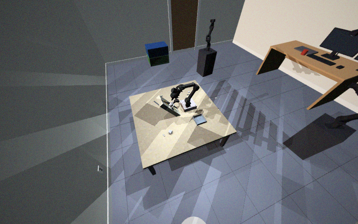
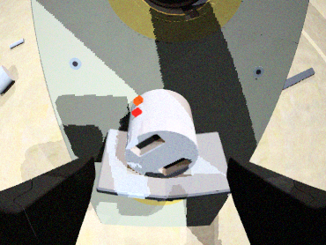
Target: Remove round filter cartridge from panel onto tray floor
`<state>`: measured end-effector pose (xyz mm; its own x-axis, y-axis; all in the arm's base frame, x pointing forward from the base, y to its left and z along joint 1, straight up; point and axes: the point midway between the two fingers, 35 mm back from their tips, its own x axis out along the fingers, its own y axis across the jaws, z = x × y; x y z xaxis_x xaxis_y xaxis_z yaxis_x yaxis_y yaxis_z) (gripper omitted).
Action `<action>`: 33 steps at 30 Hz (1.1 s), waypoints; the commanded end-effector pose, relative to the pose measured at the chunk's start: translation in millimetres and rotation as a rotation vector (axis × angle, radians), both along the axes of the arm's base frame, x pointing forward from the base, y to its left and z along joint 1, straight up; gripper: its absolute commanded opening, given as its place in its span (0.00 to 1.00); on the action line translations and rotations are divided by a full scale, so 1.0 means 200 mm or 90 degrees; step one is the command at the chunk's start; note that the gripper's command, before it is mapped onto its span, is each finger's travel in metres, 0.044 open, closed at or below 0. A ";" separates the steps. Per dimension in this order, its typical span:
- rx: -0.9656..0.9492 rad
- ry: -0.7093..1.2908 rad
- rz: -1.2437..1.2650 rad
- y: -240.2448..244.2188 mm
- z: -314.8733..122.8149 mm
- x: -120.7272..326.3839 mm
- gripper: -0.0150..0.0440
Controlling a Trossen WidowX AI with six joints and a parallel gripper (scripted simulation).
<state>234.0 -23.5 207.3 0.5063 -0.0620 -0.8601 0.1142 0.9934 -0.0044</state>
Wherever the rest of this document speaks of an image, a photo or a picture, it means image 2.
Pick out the dark grey flat bar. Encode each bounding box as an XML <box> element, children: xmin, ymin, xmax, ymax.
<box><xmin>283</xmin><ymin>67</ymin><xmax>315</xmax><ymax>88</ymax></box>

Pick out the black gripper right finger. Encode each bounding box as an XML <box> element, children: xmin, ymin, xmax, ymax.
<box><xmin>226</xmin><ymin>157</ymin><xmax>326</xmax><ymax>245</ymax></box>

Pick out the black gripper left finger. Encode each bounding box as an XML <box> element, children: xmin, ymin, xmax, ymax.
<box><xmin>0</xmin><ymin>155</ymin><xmax>96</xmax><ymax>245</ymax></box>

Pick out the grey flat panel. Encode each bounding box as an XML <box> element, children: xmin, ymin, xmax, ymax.
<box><xmin>96</xmin><ymin>130</ymin><xmax>231</xmax><ymax>201</ymax></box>

